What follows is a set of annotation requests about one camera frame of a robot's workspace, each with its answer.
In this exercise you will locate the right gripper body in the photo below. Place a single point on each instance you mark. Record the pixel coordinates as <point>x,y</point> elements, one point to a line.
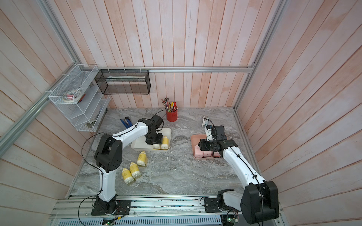
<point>209,145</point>

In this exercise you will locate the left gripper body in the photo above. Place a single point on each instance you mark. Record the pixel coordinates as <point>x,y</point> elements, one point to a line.
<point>154,138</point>

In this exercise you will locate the pink pencil sharpener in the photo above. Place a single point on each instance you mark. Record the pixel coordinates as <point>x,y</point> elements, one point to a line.
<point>207,154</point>
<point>216,155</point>
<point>197,152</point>

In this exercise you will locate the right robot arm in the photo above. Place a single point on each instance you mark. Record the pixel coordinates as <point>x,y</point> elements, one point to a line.
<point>259,201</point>

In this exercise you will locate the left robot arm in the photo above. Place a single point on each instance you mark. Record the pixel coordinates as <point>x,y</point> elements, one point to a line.
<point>109,156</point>

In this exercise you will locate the pink storage tray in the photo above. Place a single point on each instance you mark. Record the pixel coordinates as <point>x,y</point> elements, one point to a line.
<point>195,139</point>

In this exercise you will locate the white storage tray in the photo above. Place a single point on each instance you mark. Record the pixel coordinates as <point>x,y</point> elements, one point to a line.
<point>141,145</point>

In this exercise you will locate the red pen cup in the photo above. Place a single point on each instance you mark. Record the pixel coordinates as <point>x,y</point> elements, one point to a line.
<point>172,116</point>

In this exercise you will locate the pens and pencils bunch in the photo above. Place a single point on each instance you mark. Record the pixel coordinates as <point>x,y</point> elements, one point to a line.
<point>169,106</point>

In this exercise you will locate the tape roll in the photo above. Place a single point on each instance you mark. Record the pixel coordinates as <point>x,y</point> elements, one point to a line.
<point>71,96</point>

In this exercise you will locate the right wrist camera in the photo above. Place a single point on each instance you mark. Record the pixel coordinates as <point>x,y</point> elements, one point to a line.
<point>208,131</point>

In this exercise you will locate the black mesh wall basket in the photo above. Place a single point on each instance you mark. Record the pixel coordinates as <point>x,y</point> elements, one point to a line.
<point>123,82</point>

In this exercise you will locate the white wire wall shelf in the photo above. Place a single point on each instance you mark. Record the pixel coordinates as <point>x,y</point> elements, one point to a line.
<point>81,77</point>

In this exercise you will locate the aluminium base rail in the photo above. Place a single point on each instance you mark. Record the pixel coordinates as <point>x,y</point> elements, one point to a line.
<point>147,210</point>

